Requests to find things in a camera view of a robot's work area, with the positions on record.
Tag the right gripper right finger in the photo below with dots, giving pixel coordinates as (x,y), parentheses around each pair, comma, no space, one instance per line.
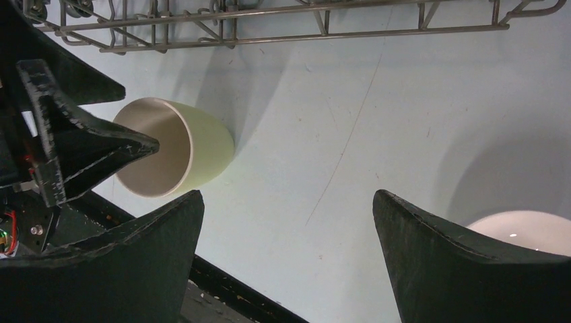
(443,272)

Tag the white ceramic bowl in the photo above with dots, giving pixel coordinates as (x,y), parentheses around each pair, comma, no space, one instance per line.
(534,230)

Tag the yellow-green mug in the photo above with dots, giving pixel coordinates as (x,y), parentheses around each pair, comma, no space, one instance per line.
(195,147)

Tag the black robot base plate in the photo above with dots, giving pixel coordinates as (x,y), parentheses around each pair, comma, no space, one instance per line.
(211,295)

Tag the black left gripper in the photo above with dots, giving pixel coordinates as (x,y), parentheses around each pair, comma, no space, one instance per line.
(79,149)

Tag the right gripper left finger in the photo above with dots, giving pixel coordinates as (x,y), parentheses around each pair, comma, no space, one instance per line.
(135,272)

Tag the grey wire dish rack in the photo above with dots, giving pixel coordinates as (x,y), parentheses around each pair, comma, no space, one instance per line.
(121,27)

